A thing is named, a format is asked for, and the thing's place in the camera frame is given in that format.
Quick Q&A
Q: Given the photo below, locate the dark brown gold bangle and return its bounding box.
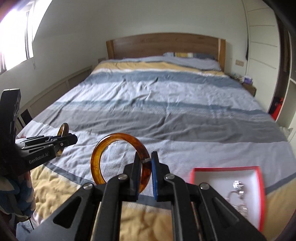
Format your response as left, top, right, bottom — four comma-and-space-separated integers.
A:
56, 123, 69, 157

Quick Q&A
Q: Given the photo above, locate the amber orange bangle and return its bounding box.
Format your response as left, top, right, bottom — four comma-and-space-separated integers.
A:
90, 133, 152, 193

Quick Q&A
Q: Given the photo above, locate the red jewelry box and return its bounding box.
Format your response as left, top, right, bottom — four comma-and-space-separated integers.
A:
190, 166, 265, 231

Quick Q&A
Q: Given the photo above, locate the gloved left hand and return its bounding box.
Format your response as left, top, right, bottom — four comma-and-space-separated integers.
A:
1, 172, 36, 222

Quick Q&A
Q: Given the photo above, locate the striped duvet cover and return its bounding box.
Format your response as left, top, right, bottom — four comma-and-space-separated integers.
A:
21, 57, 295, 240

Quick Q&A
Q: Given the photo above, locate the window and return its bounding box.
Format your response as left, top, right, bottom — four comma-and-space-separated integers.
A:
1, 1, 51, 73

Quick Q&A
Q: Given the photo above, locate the red bag in wardrobe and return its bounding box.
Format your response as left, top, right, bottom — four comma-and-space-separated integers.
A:
271, 97, 284, 121

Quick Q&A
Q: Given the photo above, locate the wooden headboard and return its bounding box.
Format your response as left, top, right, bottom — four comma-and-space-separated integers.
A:
106, 33, 226, 70

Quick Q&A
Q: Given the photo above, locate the wooden nightstand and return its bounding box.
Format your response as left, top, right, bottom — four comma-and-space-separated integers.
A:
230, 74, 257, 97

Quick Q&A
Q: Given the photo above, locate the purple tissue box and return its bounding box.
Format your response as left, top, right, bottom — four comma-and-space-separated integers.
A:
242, 76, 253, 85

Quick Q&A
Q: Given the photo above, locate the striped pillow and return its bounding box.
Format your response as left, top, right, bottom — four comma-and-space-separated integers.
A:
163, 52, 216, 60

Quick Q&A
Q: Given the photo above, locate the white wardrobe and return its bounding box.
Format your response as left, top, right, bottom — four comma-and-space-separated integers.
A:
243, 1, 295, 128

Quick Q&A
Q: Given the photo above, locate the silver bracelets pile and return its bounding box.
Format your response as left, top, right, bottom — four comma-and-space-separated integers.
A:
225, 180, 249, 219

